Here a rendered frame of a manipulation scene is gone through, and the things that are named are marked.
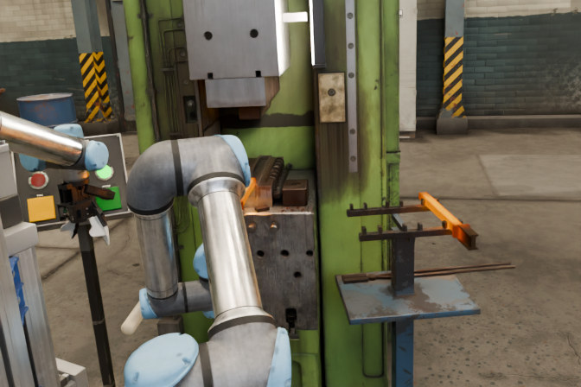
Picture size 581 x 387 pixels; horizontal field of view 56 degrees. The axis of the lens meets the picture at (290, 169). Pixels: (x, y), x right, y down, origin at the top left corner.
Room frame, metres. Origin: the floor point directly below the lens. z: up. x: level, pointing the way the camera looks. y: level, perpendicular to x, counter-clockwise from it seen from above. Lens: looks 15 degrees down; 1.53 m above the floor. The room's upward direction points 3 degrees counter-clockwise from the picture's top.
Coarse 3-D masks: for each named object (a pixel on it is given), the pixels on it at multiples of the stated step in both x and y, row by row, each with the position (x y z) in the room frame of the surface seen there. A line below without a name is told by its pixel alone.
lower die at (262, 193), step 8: (248, 160) 2.19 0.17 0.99; (256, 160) 2.14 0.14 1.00; (272, 160) 2.16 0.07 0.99; (280, 160) 2.15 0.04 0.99; (264, 168) 2.00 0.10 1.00; (264, 176) 1.92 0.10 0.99; (272, 176) 1.91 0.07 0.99; (256, 184) 1.80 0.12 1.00; (264, 184) 1.82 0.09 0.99; (272, 184) 1.84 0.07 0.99; (256, 192) 1.80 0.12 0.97; (264, 192) 1.80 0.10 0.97; (272, 192) 1.82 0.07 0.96; (248, 200) 1.81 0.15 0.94; (256, 200) 1.80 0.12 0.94; (264, 200) 1.80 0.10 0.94; (272, 200) 1.81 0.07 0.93
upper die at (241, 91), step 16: (208, 80) 1.82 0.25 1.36; (224, 80) 1.81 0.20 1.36; (240, 80) 1.80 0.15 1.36; (256, 80) 1.80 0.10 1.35; (272, 80) 2.01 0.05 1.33; (208, 96) 1.82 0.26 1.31; (224, 96) 1.81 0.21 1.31; (240, 96) 1.81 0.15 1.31; (256, 96) 1.80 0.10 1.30; (272, 96) 1.98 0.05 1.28
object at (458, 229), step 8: (432, 200) 1.68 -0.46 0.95; (432, 208) 1.63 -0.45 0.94; (440, 208) 1.60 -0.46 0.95; (440, 216) 1.56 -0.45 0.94; (448, 216) 1.53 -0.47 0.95; (448, 224) 1.50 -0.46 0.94; (456, 224) 1.47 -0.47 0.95; (464, 224) 1.45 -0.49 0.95; (456, 232) 1.43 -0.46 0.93; (464, 232) 1.40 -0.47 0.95; (472, 232) 1.37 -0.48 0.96; (464, 240) 1.40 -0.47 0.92; (472, 240) 1.35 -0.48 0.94; (472, 248) 1.35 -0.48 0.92
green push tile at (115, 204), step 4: (108, 188) 1.70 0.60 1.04; (112, 188) 1.71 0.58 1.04; (116, 188) 1.71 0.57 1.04; (116, 192) 1.70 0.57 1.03; (116, 196) 1.70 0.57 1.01; (96, 200) 1.68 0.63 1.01; (100, 200) 1.68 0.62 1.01; (104, 200) 1.68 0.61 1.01; (108, 200) 1.68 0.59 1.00; (112, 200) 1.69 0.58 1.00; (116, 200) 1.69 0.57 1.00; (120, 200) 1.70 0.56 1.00; (100, 204) 1.67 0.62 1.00; (104, 204) 1.67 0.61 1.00; (108, 204) 1.68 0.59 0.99; (112, 204) 1.68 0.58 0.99; (116, 204) 1.68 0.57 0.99; (120, 204) 1.69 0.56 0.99; (104, 208) 1.67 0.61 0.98; (108, 208) 1.67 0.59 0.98; (112, 208) 1.67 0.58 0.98; (116, 208) 1.68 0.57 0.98; (120, 208) 1.68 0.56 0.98
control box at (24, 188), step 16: (112, 144) 1.79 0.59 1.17; (16, 160) 1.69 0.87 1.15; (112, 160) 1.77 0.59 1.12; (16, 176) 1.66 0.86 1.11; (48, 176) 1.69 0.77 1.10; (96, 176) 1.72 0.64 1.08; (112, 176) 1.74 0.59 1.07; (16, 192) 1.64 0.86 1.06; (32, 192) 1.65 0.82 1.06; (48, 192) 1.66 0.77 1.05; (128, 208) 1.69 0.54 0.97; (48, 224) 1.61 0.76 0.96; (64, 224) 1.64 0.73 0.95; (80, 224) 1.68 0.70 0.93
